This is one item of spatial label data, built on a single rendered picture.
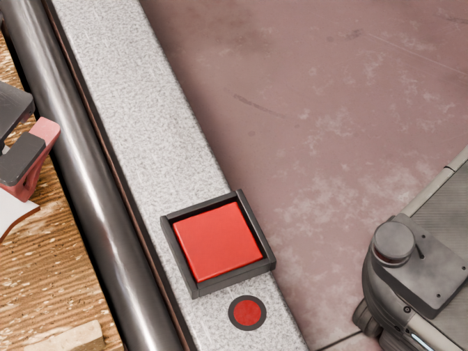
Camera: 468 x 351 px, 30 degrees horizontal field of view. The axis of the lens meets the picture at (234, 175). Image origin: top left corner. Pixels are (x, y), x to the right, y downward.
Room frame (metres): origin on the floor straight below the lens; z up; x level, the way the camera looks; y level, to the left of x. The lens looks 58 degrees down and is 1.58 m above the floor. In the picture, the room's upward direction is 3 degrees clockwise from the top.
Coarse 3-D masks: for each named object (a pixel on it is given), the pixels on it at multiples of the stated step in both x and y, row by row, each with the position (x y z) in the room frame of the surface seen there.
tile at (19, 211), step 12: (0, 192) 0.37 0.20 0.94; (0, 204) 0.36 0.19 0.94; (12, 204) 0.36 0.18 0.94; (24, 204) 0.36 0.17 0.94; (36, 204) 0.36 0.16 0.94; (0, 216) 0.35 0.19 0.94; (12, 216) 0.35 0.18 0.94; (24, 216) 0.35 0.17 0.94; (0, 228) 0.34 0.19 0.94; (12, 228) 0.34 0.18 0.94; (0, 240) 0.33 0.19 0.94
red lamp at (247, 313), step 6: (246, 300) 0.30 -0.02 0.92; (240, 306) 0.29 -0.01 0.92; (246, 306) 0.29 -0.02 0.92; (252, 306) 0.29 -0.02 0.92; (258, 306) 0.29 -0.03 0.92; (234, 312) 0.29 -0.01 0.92; (240, 312) 0.29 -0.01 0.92; (246, 312) 0.29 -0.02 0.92; (252, 312) 0.29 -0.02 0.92; (258, 312) 0.29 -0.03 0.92; (240, 318) 0.28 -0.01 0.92; (246, 318) 0.28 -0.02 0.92; (252, 318) 0.28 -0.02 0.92; (258, 318) 0.28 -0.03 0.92; (246, 324) 0.28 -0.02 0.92; (252, 324) 0.28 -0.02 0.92
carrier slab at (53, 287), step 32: (0, 32) 0.56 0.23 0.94; (0, 64) 0.52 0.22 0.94; (32, 224) 0.35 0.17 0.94; (64, 224) 0.35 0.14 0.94; (0, 256) 0.32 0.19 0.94; (32, 256) 0.32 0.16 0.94; (64, 256) 0.32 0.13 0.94; (0, 288) 0.29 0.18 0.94; (32, 288) 0.29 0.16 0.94; (64, 288) 0.29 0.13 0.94; (96, 288) 0.29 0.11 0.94; (0, 320) 0.26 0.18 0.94; (32, 320) 0.26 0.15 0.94; (64, 320) 0.26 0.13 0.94
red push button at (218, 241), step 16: (224, 208) 0.38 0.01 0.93; (176, 224) 0.36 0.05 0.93; (192, 224) 0.36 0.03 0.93; (208, 224) 0.36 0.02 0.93; (224, 224) 0.36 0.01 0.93; (240, 224) 0.36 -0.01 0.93; (192, 240) 0.34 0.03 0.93; (208, 240) 0.35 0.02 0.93; (224, 240) 0.35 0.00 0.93; (240, 240) 0.35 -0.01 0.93; (192, 256) 0.33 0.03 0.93; (208, 256) 0.33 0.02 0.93; (224, 256) 0.33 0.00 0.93; (240, 256) 0.33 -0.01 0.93; (256, 256) 0.33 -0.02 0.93; (192, 272) 0.32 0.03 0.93; (208, 272) 0.32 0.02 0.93; (224, 272) 0.32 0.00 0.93
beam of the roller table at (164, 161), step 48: (48, 0) 0.64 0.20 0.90; (96, 0) 0.62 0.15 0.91; (96, 48) 0.56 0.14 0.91; (144, 48) 0.56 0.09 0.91; (96, 96) 0.50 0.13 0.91; (144, 96) 0.50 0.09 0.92; (144, 144) 0.45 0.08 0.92; (192, 144) 0.45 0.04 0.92; (144, 192) 0.40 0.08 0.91; (192, 192) 0.40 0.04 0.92; (240, 288) 0.31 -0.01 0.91; (192, 336) 0.27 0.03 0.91; (240, 336) 0.27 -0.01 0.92; (288, 336) 0.27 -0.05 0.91
